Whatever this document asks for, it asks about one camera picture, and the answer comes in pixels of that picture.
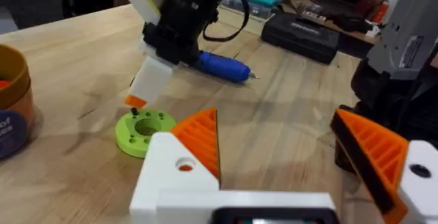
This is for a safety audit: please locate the clear plastic parts box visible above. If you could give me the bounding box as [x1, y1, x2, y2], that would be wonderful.
[220, 0, 275, 21]

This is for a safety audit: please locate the black tool case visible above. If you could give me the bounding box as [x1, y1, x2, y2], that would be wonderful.
[260, 12, 340, 65]

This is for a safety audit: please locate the orange toy tub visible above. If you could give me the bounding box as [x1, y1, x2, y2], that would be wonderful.
[0, 43, 36, 160]

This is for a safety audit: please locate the heap of tools and boxes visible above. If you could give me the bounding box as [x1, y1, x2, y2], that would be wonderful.
[283, 0, 391, 44]

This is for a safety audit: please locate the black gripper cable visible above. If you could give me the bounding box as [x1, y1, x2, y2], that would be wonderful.
[202, 0, 251, 42]

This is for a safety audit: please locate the white orange left gripper right finger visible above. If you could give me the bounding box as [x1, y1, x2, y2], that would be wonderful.
[329, 108, 438, 224]

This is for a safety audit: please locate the white orange left gripper left finger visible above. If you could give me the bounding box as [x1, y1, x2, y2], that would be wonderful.
[129, 107, 221, 224]

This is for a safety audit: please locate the blue electric screwdriver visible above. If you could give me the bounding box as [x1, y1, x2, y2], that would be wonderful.
[195, 50, 260, 84]

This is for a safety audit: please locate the green disc with holes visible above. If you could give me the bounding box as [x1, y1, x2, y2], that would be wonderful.
[114, 108, 177, 159]

